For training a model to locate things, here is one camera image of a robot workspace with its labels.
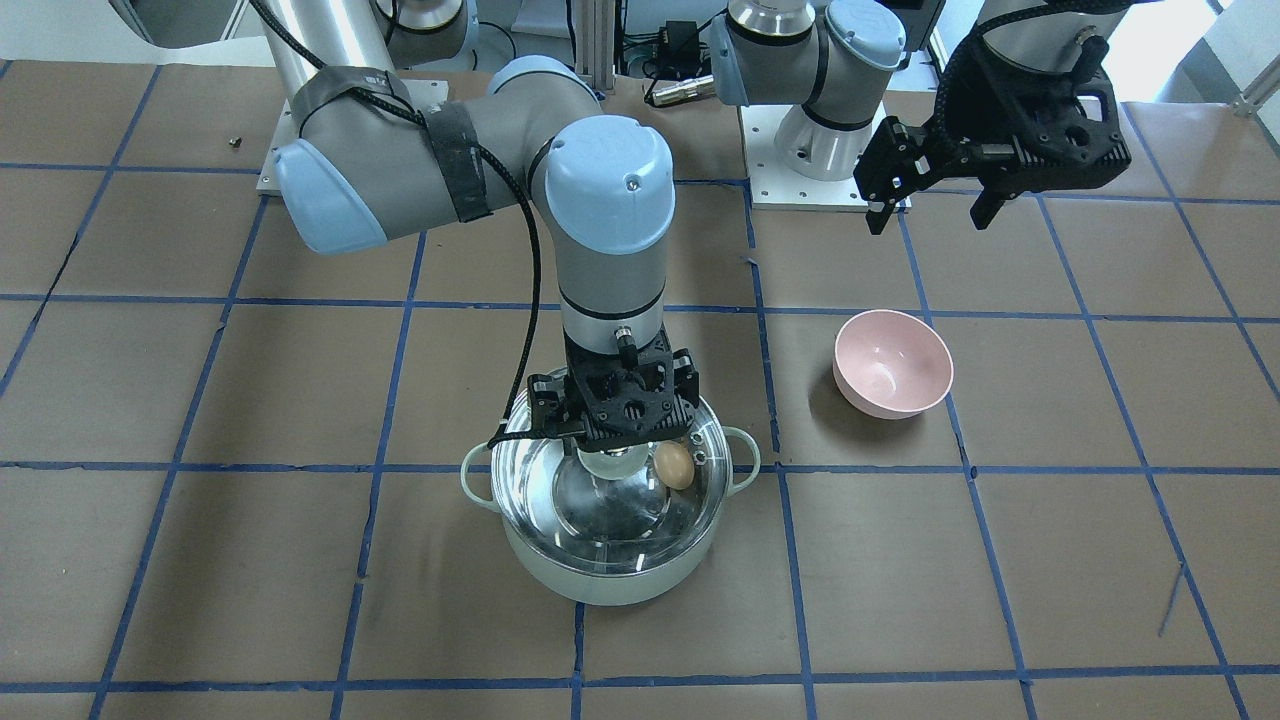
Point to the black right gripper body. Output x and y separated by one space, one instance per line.
546 402

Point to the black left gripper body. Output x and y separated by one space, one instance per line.
968 127

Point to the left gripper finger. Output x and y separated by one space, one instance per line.
987 206
899 160

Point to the brown egg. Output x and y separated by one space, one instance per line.
673 465

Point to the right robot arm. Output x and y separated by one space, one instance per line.
373 161

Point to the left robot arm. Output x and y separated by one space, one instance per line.
837 61

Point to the white pot with steel interior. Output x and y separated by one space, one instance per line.
610 545

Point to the pink bowl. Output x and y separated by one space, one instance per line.
891 365

